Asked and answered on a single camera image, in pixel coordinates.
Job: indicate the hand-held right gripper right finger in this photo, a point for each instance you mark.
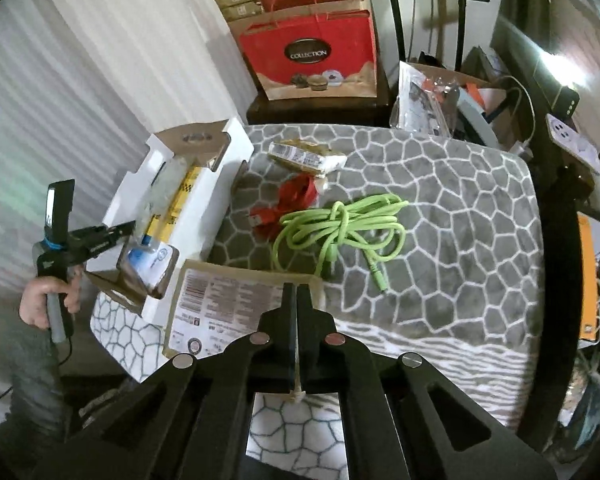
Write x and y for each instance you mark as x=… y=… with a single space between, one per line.
x=305 y=320

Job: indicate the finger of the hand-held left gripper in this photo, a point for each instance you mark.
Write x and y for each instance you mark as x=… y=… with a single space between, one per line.
x=117 y=230

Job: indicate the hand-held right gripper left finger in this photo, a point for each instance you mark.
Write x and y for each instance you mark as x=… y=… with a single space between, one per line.
x=289 y=320

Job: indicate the blue and white packet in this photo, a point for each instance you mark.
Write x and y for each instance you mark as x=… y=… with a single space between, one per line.
x=147 y=262

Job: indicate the clear plastic bag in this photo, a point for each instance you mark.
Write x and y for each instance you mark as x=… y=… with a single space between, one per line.
x=167 y=185

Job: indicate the yellow box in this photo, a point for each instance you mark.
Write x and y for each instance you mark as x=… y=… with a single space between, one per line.
x=182 y=205

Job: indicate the gold foil snack bag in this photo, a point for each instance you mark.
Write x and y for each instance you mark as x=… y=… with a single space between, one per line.
x=220 y=305

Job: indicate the white and brown cardboard box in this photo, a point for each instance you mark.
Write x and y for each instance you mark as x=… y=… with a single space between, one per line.
x=205 y=200

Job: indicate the small tan snack packet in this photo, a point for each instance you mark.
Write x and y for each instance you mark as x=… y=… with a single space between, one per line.
x=305 y=155

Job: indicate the person's left forearm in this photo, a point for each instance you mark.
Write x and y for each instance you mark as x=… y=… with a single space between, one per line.
x=35 y=390

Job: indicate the person's left hand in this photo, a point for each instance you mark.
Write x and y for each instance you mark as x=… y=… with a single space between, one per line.
x=35 y=305

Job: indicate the white curtain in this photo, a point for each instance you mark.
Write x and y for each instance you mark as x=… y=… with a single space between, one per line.
x=80 y=110

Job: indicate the red paper gift bag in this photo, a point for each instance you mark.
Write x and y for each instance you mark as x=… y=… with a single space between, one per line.
x=270 y=55

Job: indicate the clear bag with red items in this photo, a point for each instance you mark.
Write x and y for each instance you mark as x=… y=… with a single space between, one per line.
x=420 y=100

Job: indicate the open cardboard clutter box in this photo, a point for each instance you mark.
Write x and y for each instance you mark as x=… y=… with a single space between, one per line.
x=480 y=105

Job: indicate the orange flat box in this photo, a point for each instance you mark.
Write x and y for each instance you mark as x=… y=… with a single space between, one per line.
x=587 y=280

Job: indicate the white power strip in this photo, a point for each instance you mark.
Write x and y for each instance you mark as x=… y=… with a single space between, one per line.
x=570 y=137

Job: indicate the black box with lights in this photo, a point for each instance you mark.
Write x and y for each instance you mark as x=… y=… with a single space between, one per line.
x=565 y=102

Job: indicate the brown sofa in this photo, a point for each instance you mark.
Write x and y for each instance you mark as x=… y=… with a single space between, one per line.
x=555 y=25

